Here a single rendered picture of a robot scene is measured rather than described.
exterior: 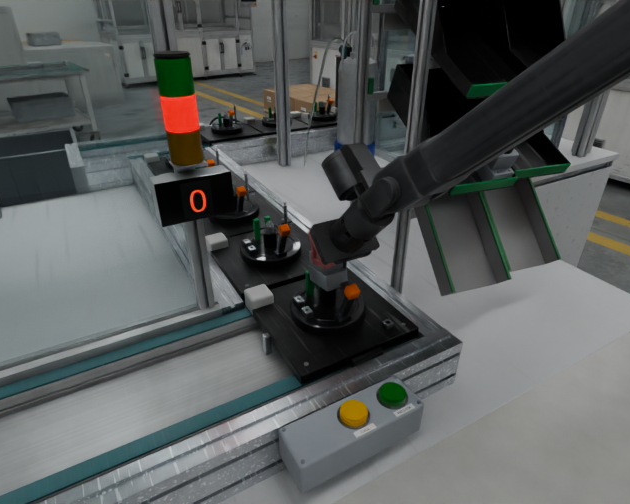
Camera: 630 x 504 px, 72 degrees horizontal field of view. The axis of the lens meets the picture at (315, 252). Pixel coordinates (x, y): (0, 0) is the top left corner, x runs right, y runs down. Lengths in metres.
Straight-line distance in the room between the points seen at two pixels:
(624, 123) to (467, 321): 3.82
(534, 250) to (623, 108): 3.72
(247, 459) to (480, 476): 0.35
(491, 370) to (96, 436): 0.69
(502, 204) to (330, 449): 0.65
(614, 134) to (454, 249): 3.91
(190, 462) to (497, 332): 0.67
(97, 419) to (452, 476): 0.55
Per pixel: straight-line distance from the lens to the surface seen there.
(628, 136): 4.72
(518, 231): 1.04
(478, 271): 0.93
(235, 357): 0.83
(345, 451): 0.66
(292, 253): 0.97
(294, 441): 0.65
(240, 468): 0.69
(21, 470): 0.79
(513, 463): 0.81
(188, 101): 0.69
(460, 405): 0.86
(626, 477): 0.87
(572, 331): 1.11
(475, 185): 0.80
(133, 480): 0.67
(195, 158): 0.71
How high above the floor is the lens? 1.48
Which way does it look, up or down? 30 degrees down
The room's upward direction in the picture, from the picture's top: straight up
